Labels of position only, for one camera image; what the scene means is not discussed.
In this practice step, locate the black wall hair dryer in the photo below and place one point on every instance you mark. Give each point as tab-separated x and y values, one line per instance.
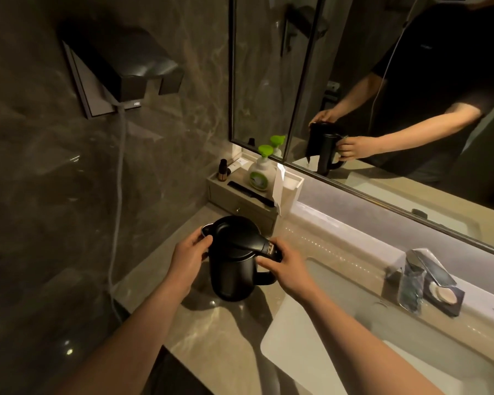
119	69

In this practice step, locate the clear plastic wrapped packet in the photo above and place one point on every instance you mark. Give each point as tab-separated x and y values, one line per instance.
411	287

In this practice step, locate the person's right forearm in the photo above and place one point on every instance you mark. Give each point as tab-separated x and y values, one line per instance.
370	345

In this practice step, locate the person's right hand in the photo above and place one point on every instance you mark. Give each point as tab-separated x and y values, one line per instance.
289	270

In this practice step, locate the person's left hand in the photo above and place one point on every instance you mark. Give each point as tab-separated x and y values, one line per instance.
186	259

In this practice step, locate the soap bottle with green pump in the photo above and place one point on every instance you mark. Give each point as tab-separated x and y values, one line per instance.
262	170

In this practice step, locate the chrome faucet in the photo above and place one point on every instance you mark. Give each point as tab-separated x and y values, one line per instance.
426	267

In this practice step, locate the white sink basin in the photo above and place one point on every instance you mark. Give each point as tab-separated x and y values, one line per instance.
378	349

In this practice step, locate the person's left forearm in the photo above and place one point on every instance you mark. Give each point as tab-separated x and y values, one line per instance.
115	345

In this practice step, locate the small brown bottle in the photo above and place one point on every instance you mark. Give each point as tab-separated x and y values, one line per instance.
222	170

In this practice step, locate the white tube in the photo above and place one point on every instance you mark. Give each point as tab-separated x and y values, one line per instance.
241	163

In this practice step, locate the person's right thumb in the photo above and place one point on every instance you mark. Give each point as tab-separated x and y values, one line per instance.
267	263

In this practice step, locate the beige amenity drawer box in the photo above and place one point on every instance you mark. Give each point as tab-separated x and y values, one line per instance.
247	197

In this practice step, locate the black comb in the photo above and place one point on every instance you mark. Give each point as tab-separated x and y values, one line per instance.
250	193

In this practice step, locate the dark box with round soap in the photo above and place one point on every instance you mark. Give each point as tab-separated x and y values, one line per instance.
443	296

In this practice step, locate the wall mirror with black frame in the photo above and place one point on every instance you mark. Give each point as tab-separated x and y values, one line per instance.
370	98

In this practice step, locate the white paper packet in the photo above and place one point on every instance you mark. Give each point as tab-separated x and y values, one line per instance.
279	189

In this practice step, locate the black electric kettle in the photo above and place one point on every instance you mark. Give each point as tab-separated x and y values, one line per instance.
234	259

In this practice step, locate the person's left thumb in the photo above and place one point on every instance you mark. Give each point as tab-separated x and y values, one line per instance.
203	242

